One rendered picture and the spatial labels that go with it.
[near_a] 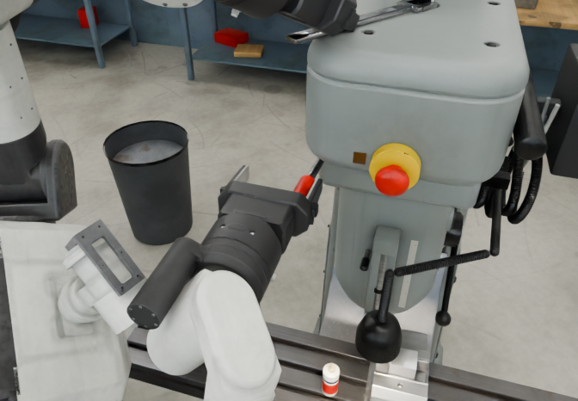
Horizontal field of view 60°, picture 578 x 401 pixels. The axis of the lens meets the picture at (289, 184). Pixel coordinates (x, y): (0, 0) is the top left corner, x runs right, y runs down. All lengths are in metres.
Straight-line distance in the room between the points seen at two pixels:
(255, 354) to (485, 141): 0.35
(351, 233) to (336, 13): 0.44
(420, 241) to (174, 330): 0.50
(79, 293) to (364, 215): 0.45
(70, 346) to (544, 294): 2.73
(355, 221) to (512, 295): 2.24
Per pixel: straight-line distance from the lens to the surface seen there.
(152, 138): 3.20
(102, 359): 0.71
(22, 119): 0.73
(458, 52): 0.61
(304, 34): 0.61
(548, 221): 3.65
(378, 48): 0.60
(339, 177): 0.77
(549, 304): 3.09
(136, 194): 2.92
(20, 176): 0.78
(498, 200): 0.91
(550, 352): 2.87
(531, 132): 0.65
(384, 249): 0.84
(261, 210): 0.60
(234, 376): 0.45
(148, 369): 1.45
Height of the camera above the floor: 2.10
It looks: 36 degrees down
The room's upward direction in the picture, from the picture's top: straight up
